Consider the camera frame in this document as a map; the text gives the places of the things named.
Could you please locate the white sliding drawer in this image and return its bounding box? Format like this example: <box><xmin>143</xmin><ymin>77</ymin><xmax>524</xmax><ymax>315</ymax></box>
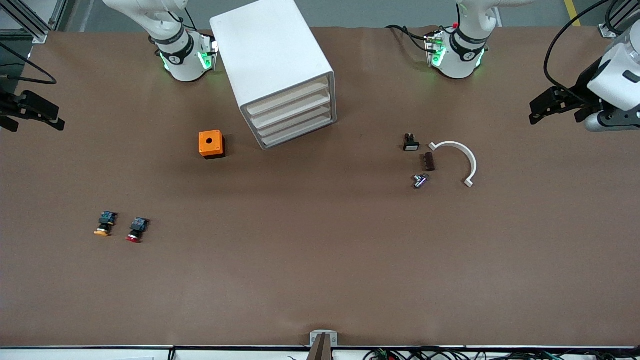
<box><xmin>253</xmin><ymin>101</ymin><xmax>334</xmax><ymax>136</ymax></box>
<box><xmin>245</xmin><ymin>76</ymin><xmax>332</xmax><ymax>117</ymax></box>
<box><xmin>258</xmin><ymin>112</ymin><xmax>336</xmax><ymax>147</ymax></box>
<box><xmin>248</xmin><ymin>89</ymin><xmax>333</xmax><ymax>126</ymax></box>

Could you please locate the yellow push button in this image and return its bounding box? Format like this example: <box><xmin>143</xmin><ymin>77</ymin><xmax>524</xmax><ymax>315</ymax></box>
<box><xmin>93</xmin><ymin>211</ymin><xmax>119</xmax><ymax>237</ymax></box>

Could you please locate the red push button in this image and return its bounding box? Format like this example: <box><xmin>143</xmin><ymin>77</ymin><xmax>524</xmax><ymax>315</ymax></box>
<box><xmin>125</xmin><ymin>217</ymin><xmax>150</xmax><ymax>244</ymax></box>

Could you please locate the white drawer cabinet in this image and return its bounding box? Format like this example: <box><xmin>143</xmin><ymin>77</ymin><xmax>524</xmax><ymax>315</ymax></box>
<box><xmin>209</xmin><ymin>0</ymin><xmax>338</xmax><ymax>151</ymax></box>

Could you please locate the orange box with hole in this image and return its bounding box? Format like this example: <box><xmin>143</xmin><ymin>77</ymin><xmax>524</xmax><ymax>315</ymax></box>
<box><xmin>198</xmin><ymin>130</ymin><xmax>226</xmax><ymax>160</ymax></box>

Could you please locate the brown table cover mat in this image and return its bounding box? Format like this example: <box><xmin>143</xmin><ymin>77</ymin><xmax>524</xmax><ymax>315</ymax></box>
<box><xmin>0</xmin><ymin>25</ymin><xmax>640</xmax><ymax>348</ymax></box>

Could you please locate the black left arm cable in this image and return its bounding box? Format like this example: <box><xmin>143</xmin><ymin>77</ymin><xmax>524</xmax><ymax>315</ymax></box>
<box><xmin>544</xmin><ymin>0</ymin><xmax>618</xmax><ymax>101</ymax></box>

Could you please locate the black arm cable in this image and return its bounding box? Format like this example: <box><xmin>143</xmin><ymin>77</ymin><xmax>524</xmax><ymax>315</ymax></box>
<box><xmin>0</xmin><ymin>42</ymin><xmax>57</xmax><ymax>85</ymax></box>
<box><xmin>544</xmin><ymin>0</ymin><xmax>618</xmax><ymax>101</ymax></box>

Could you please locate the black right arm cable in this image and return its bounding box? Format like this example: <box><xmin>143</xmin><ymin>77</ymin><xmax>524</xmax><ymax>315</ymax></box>
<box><xmin>0</xmin><ymin>42</ymin><xmax>57</xmax><ymax>85</ymax></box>

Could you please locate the aluminium frame post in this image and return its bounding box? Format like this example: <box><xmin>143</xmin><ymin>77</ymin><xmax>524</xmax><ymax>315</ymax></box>
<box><xmin>598</xmin><ymin>0</ymin><xmax>640</xmax><ymax>39</ymax></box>
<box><xmin>0</xmin><ymin>0</ymin><xmax>68</xmax><ymax>45</ymax></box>

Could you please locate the white curved plastic bracket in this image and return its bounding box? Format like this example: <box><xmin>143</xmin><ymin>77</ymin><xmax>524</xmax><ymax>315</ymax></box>
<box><xmin>428</xmin><ymin>141</ymin><xmax>478</xmax><ymax>188</ymax></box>

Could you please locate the black base cable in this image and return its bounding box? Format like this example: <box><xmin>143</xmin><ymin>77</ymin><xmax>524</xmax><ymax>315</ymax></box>
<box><xmin>385</xmin><ymin>24</ymin><xmax>432</xmax><ymax>53</ymax></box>

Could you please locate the black cable bundle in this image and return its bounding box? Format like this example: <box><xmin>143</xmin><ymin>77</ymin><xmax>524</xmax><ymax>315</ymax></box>
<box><xmin>365</xmin><ymin>346</ymin><xmax>640</xmax><ymax>360</ymax></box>

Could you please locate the grey metal table bracket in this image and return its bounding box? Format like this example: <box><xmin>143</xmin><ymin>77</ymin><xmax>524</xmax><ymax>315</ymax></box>
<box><xmin>307</xmin><ymin>330</ymin><xmax>339</xmax><ymax>360</ymax></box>

